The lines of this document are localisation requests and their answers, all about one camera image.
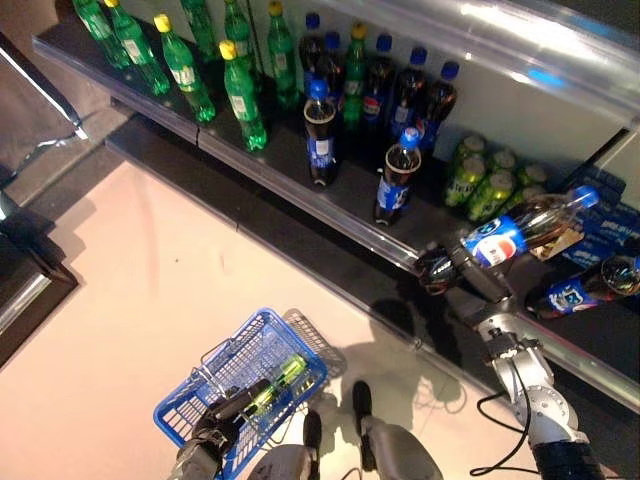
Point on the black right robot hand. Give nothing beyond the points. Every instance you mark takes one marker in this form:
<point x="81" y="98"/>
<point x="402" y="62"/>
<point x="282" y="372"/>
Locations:
<point x="480" y="290"/>

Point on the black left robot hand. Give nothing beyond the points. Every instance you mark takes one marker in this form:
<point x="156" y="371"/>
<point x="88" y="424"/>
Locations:
<point x="220" y="425"/>

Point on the blue plastic shopping basket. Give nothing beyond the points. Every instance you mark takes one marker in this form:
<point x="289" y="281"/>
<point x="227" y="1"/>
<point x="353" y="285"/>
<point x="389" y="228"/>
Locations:
<point x="240" y="462"/>

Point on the dark cola bottle blue label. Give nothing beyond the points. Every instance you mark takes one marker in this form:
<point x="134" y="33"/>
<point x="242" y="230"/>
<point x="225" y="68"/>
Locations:
<point x="565" y="295"/>
<point x="495" y="242"/>
<point x="407" y="95"/>
<point x="376" y="85"/>
<point x="310" y="50"/>
<point x="320" y="145"/>
<point x="392" y="192"/>
<point x="331" y="67"/>
<point x="440" y="105"/>

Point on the green soda bottle yellow cap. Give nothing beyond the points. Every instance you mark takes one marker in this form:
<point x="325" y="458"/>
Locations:
<point x="354" y="80"/>
<point x="285" y="372"/>
<point x="137" y="52"/>
<point x="242" y="100"/>
<point x="100" y="35"/>
<point x="281" y="60"/>
<point x="185" y="72"/>

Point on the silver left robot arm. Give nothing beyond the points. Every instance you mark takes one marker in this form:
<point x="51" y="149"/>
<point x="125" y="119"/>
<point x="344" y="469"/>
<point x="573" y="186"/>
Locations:
<point x="197" y="465"/>

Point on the black base shelf plinth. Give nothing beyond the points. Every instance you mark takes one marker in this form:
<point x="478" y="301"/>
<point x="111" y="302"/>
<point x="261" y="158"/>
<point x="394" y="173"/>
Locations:
<point x="325" y="260"/>

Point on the dark metal shelf board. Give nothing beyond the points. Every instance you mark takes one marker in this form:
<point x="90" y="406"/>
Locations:
<point x="610" y="12"/>
<point x="350" y="200"/>

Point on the grey right robot leg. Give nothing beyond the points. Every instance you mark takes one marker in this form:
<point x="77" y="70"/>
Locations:
<point x="400" y="450"/>

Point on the black plinth with chrome edge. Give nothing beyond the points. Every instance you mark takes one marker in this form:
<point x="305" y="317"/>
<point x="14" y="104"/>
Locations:
<point x="30" y="300"/>

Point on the brown end panel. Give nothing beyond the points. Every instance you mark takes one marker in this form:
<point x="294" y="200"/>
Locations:
<point x="30" y="90"/>

